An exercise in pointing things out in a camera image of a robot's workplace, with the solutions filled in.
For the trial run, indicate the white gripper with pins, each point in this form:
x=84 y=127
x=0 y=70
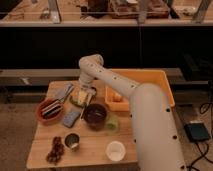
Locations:
x=85 y=85

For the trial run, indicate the grey towel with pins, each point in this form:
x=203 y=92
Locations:
x=62 y=93

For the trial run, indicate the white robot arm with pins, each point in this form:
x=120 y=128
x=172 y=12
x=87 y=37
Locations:
x=157 y=143

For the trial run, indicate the wooden spoon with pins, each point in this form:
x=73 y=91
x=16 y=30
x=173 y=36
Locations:
x=91 y=93

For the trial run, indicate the yellow block on plate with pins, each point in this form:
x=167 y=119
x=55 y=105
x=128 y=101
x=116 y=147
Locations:
x=82 y=97

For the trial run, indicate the green plate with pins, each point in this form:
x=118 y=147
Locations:
x=75 y=103

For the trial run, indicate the dark brown bowl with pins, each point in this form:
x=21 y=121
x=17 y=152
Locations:
x=95 y=115

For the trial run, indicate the blue sponge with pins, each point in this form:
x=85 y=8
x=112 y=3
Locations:
x=70 y=118

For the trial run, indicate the orange bowl with striped item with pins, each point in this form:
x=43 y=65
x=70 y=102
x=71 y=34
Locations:
x=49 y=111

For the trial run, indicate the green toy vegetable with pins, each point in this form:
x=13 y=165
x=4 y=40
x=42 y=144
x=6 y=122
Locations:
x=112 y=123

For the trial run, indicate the metal cup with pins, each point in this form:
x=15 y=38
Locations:
x=72 y=141

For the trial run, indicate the white cup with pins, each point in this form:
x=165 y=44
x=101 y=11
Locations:
x=115 y=151

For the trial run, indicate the dark grape bunch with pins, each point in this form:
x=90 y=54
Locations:
x=54 y=156

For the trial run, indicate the black foot pedal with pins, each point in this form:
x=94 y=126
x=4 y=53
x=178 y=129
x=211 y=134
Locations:
x=196 y=132

